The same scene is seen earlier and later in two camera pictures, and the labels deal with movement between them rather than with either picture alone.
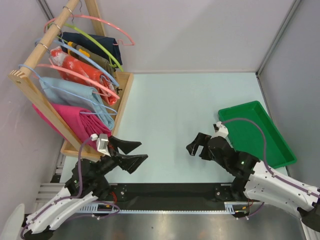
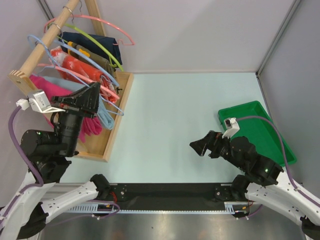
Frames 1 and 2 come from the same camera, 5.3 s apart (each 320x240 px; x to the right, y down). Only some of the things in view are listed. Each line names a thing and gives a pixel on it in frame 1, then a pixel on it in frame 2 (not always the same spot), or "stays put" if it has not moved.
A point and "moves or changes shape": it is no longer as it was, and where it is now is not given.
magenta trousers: (78, 126) moves or changes shape
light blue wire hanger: (46, 84) → (120, 113)
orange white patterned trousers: (60, 57) stays put
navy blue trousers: (86, 42) stays put
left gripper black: (130, 162) → (82, 103)
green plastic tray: (251, 131) stays put
